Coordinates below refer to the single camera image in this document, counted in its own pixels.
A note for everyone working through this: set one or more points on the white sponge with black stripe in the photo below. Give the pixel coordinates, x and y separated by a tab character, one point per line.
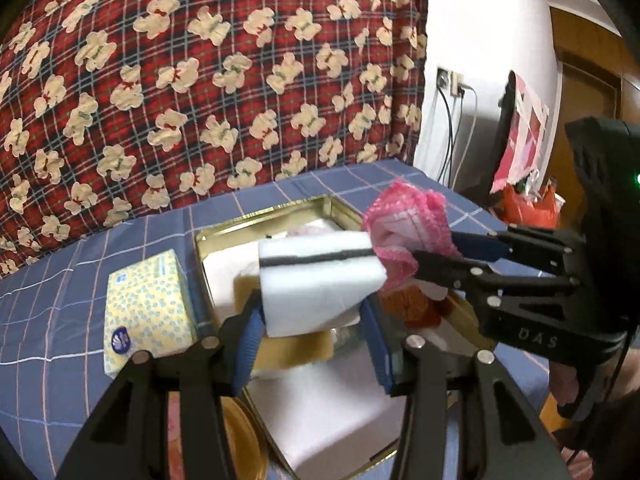
310	290

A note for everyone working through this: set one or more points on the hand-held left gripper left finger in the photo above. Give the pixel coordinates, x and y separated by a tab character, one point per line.
247	340

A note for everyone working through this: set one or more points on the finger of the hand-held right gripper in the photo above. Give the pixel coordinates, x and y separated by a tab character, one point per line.
480	246
450	269

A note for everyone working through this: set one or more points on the gold rectangular tin box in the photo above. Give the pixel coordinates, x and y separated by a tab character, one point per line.
320	410

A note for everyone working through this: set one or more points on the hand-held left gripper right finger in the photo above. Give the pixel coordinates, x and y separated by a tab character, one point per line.
380	350

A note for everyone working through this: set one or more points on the yellow blue tissue pack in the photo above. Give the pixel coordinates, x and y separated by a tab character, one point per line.
145	305

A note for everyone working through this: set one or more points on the pink and white mesh cloth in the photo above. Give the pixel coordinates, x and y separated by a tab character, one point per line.
400	215

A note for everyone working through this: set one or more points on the person's right forearm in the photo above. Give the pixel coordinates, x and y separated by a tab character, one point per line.
615	435

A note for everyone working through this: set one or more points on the brown wooden cabinet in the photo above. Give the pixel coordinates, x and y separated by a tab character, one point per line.
590	90

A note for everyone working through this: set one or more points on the black board with pink print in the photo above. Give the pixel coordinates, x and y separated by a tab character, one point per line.
525	130

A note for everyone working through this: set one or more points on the blue checked tablecloth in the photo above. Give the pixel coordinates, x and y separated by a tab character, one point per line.
65	320

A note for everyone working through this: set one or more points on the red plastic bag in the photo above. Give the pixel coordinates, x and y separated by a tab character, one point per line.
530	210

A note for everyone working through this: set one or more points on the person's right hand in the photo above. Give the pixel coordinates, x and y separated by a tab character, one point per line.
565	380

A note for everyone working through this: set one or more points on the white wall socket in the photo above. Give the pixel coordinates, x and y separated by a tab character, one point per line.
456	82

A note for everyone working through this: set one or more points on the red plaid bear print blanket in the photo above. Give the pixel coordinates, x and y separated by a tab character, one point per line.
200	85

